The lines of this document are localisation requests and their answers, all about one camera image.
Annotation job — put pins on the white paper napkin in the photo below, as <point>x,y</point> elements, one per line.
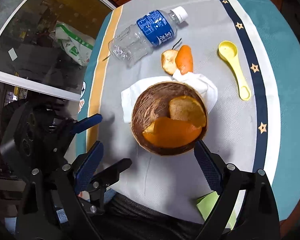
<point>205,87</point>

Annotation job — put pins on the clear plastic water bottle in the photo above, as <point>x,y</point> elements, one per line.
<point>149,32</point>

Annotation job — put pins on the brown coconut shell bowl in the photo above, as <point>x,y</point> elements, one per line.
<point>154,103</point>

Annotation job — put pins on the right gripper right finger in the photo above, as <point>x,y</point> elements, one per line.
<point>220,176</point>

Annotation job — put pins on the brown orange peel piece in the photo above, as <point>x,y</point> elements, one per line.
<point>186,108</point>

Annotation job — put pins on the yellow plastic measuring spoon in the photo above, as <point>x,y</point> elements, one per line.
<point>229,53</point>

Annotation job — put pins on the teal white tablecloth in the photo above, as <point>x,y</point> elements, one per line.
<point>263,132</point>

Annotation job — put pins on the glass sliding door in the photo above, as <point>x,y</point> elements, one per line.
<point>33,33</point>

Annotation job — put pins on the small orange peel piece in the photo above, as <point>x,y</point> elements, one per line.
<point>184,60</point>

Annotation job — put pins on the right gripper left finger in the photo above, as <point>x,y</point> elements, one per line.
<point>87,164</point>

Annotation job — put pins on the green white plastic bag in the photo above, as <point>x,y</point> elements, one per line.
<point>76,44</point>

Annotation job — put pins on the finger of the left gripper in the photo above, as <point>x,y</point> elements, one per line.
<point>86,123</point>

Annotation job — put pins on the large orange peel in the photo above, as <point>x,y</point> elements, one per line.
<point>169,133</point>

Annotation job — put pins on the pale orange peel piece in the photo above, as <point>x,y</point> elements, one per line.
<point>168,61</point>

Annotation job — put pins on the green paper sheet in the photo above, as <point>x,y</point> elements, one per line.
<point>205,205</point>

